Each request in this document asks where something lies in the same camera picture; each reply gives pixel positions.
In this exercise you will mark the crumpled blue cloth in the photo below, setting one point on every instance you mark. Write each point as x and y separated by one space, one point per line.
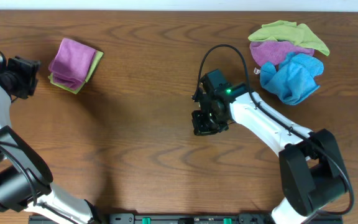
293 80

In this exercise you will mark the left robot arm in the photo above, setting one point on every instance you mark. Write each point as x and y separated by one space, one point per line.
26 182

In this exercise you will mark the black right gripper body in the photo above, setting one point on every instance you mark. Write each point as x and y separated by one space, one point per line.
202 123

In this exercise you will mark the folded green cloth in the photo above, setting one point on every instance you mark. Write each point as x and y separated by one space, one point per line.
97 57

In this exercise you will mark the purple microfiber cloth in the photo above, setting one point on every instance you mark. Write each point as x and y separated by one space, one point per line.
71 63

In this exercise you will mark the crumpled green cloth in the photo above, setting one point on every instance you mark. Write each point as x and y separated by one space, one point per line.
298 34

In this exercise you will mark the crumpled purple cloth in pile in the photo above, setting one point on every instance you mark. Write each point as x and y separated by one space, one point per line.
275 51

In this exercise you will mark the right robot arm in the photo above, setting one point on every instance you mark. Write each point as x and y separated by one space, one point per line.
312 169

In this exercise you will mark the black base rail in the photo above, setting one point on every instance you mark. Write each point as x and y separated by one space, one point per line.
244 218

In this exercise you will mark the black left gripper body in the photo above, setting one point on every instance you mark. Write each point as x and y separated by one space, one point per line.
25 78

